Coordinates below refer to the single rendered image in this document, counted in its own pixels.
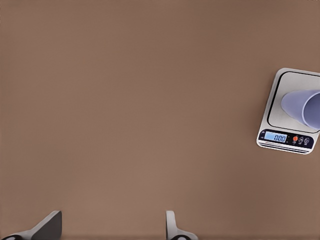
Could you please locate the silver digital kitchen scale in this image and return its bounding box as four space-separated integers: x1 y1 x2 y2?
256 67 320 155

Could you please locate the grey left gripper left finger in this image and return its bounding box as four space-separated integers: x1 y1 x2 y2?
0 210 63 240

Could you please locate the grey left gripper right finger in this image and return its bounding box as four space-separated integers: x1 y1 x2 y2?
165 210 199 240

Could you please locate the lavender plastic cup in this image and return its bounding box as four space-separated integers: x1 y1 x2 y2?
280 89 320 130

